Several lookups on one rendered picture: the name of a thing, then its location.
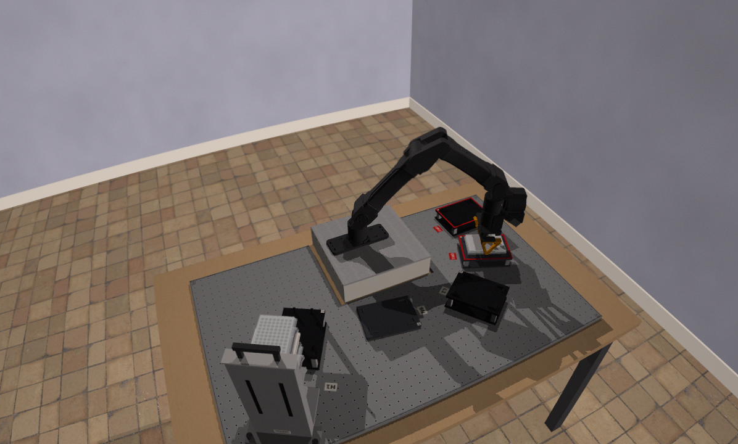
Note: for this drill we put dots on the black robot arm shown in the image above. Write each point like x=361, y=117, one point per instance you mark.
x=420, y=155

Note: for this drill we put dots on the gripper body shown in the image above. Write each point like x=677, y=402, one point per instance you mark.
x=484, y=226

